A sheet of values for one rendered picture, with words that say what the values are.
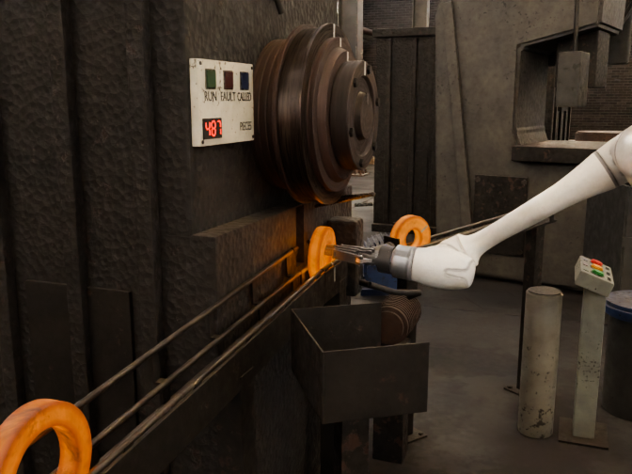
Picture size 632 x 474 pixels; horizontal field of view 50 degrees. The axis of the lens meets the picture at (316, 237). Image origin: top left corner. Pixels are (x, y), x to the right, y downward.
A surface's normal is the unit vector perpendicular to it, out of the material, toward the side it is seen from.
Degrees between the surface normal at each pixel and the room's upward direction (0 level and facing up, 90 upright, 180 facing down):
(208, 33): 90
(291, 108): 85
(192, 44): 90
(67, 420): 90
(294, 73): 62
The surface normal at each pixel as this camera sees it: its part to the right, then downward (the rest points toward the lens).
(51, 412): 0.95, 0.06
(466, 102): -0.57, 0.16
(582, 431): -0.35, 0.19
